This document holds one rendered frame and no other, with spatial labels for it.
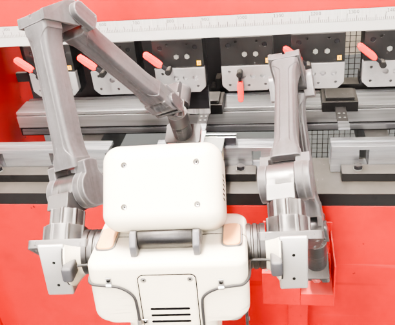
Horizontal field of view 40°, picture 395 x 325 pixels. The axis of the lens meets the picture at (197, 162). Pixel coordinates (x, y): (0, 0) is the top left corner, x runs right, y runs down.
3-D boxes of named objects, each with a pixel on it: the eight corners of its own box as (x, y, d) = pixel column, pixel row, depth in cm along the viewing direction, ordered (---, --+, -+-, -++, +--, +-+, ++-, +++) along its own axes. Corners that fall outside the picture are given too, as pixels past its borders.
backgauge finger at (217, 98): (182, 135, 180) (181, 122, 178) (193, 101, 202) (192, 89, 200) (218, 135, 178) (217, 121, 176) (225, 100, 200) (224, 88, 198)
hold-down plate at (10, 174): (-16, 182, 188) (-18, 175, 186) (-9, 173, 192) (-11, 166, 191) (66, 182, 183) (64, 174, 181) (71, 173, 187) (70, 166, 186)
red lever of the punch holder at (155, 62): (143, 53, 154) (172, 72, 156) (146, 48, 158) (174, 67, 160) (140, 57, 155) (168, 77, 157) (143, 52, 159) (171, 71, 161)
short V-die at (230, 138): (175, 146, 178) (174, 138, 176) (177, 141, 180) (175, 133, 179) (236, 145, 174) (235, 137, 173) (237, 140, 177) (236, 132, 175)
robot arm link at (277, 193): (266, 208, 102) (295, 205, 100) (264, 158, 105) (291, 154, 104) (276, 220, 110) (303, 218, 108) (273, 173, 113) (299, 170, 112)
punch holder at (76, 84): (35, 97, 172) (21, 46, 163) (44, 86, 179) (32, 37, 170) (80, 95, 169) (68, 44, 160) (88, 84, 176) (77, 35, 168)
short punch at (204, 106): (179, 115, 172) (175, 88, 167) (180, 112, 174) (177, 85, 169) (210, 115, 170) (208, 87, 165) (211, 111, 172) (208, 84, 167)
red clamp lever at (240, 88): (237, 103, 159) (235, 72, 154) (238, 97, 162) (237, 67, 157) (243, 103, 158) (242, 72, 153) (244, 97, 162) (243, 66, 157)
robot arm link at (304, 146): (266, 75, 135) (310, 68, 132) (270, 77, 140) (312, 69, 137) (290, 244, 138) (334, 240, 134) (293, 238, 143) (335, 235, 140)
